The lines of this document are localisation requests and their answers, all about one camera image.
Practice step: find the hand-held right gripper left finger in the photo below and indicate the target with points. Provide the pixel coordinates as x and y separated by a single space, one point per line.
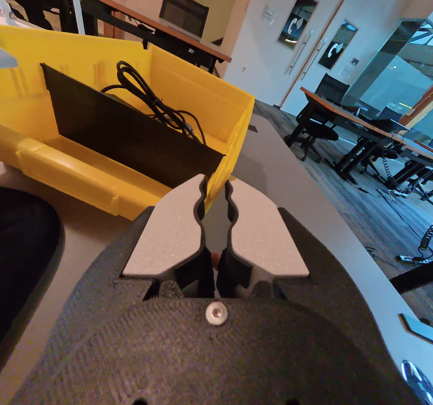
169 235

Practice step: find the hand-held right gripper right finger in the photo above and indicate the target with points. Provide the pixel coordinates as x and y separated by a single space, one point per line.
264 235

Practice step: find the black bin divider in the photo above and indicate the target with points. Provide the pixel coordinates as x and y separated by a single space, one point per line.
118 134

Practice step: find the black foam pad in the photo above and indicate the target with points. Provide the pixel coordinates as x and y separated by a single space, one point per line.
23 242

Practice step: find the wooden desk with black legs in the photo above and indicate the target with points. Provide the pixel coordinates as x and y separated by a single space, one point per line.
341 109

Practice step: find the white power strip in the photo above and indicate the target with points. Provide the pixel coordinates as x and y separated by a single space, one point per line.
414 258

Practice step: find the yellow plastic bin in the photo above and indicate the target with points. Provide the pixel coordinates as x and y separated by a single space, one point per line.
189 80

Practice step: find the pale hexagonal plate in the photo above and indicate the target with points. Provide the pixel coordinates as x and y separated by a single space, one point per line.
419 327

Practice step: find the black phone sign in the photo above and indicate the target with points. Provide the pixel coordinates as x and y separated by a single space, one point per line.
297 21
337 45

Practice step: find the glass partition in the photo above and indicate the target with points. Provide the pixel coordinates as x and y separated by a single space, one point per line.
395 80

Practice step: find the round shiny object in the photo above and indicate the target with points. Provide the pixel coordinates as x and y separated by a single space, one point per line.
417 381

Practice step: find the black mesh office chair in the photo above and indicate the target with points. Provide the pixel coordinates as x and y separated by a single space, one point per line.
184 10

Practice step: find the white pole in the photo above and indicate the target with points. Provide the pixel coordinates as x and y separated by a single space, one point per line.
76 2

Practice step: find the wooden desk with black frame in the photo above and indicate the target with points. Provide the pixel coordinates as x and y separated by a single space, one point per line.
142 15

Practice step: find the white wall notice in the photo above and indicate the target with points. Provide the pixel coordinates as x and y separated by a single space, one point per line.
269 14

